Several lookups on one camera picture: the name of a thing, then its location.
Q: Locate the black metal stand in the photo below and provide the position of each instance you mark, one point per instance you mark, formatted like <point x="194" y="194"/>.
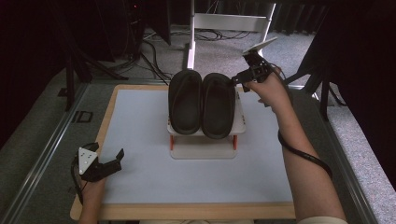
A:
<point x="324" y="99"/>

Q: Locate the dark curtain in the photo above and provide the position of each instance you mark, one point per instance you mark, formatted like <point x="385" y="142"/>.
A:
<point x="295" y="21"/>

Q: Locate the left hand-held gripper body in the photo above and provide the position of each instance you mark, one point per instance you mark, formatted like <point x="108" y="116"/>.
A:
<point x="93" y="169"/>

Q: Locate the person's right hand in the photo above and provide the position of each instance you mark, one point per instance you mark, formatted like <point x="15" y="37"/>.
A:
<point x="274" y="91"/>

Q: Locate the aluminium floor rail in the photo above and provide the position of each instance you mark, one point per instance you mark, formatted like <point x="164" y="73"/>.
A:
<point x="46" y="149"/>
<point x="345" y="161"/>

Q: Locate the light blue table mat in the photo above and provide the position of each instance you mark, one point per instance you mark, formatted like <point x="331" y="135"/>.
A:
<point x="155" y="180"/>

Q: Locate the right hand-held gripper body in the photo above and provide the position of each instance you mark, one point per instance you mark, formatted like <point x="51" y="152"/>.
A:
<point x="259" y="70"/>

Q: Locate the person's left hand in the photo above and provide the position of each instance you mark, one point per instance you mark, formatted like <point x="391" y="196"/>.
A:
<point x="92" y="191"/>

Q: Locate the white metal desk frame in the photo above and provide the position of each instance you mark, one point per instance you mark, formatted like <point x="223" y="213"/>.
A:
<point x="229" y="22"/>

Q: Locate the black rectangular floor bracket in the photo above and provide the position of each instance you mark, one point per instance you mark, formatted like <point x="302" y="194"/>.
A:
<point x="74" y="116"/>

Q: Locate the white two-tier shoe rack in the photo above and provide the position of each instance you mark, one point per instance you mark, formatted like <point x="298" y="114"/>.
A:
<point x="202" y="151"/>

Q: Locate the black slipper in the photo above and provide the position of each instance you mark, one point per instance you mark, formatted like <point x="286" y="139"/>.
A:
<point x="218" y="107"/>
<point x="185" y="102"/>

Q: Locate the person's pale clothing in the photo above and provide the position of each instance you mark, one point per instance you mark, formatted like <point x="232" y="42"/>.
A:
<point x="196" y="222"/>

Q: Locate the black tripod stand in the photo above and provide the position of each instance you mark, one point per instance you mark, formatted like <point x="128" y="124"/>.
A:
<point x="70" y="84"/>

